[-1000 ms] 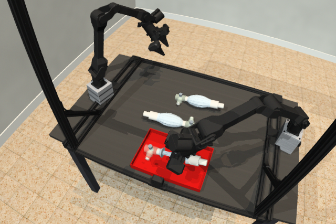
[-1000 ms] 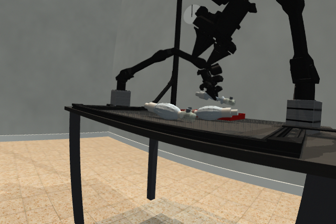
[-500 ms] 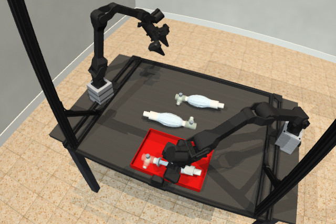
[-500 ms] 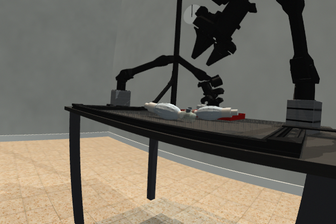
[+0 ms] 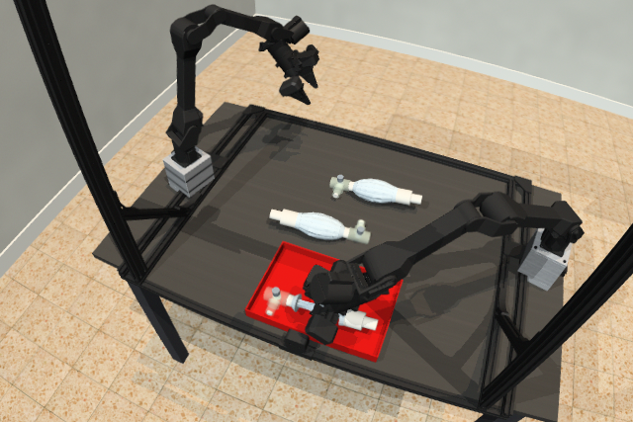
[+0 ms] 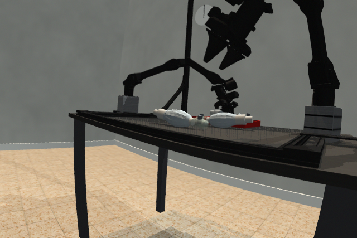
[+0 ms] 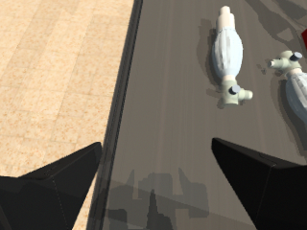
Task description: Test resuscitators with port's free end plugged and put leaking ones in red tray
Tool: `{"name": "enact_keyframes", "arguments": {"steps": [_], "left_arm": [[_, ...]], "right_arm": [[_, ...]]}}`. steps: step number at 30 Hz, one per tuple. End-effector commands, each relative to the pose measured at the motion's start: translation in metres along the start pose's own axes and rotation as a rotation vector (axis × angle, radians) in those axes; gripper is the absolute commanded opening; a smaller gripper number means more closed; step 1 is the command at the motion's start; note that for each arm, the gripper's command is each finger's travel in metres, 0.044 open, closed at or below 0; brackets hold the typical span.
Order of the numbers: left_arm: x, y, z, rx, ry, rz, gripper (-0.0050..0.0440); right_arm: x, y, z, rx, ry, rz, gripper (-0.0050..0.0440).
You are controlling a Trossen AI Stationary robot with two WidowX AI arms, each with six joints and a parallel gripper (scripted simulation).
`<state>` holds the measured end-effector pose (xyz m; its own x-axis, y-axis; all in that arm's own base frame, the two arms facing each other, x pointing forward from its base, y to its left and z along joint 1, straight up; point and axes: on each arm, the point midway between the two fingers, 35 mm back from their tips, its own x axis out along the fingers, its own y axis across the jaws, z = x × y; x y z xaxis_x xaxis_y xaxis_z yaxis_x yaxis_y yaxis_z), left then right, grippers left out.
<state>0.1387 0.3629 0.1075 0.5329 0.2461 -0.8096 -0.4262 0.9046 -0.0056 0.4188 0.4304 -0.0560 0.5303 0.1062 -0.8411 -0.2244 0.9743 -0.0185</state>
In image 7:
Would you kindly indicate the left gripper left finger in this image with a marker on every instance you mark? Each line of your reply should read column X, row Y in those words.
column 51, row 197

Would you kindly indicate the red tray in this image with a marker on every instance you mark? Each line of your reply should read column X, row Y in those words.
column 304, row 35

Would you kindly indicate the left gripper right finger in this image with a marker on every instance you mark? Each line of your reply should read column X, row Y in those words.
column 273, row 191

